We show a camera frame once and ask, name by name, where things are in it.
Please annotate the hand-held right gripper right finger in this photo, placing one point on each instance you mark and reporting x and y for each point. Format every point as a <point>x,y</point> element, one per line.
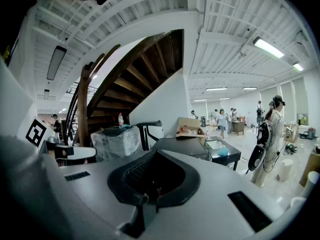
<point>207,209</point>

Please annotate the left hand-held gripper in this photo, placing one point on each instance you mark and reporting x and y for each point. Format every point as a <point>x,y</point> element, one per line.
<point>35,132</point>

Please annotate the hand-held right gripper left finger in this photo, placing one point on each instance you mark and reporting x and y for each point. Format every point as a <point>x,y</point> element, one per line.
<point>95,196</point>

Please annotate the black washing machine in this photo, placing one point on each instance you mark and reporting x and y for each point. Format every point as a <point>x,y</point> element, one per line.
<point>180,146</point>

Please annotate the plastic-wrapped black appliance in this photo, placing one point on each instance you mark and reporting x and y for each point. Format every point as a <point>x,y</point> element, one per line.
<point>117,144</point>

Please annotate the water bottle red label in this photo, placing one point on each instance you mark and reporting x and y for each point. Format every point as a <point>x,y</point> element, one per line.
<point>120,120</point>

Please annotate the light blue crumpled cloth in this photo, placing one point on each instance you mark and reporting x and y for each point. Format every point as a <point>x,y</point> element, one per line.
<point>222,152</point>

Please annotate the black sink table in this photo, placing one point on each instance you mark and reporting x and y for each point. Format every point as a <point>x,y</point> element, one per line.
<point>232,154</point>

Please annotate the white sink basin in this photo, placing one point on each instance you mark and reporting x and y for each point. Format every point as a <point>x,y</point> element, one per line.
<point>216,144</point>

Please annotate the unlit short ceiling lamp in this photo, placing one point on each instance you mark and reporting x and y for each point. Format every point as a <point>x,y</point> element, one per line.
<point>46,94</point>

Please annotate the black white backpack device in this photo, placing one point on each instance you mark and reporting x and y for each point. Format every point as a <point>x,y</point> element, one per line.
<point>257,157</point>

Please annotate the small wooden cabinet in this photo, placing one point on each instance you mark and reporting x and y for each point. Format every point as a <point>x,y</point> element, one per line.
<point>237,127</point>

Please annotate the white cylinder bin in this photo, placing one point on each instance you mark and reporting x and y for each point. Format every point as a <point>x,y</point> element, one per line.
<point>285,170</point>

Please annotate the open cardboard box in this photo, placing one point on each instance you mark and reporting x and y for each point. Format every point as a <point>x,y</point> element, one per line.
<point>186,121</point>

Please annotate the wooden spiral staircase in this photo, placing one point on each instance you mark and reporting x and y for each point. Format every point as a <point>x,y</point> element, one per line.
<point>140,79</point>

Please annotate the unlit long ceiling lamp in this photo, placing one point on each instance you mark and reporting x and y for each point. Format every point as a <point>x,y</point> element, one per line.
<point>56,62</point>

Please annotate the ceiling strip light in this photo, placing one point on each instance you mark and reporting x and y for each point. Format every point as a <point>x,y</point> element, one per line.
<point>267,46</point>
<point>216,89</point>
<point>250,88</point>
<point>225,98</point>
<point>200,100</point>
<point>298,67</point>

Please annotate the red grey vacuum cleaner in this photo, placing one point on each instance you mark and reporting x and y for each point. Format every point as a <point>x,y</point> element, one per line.
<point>310,134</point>

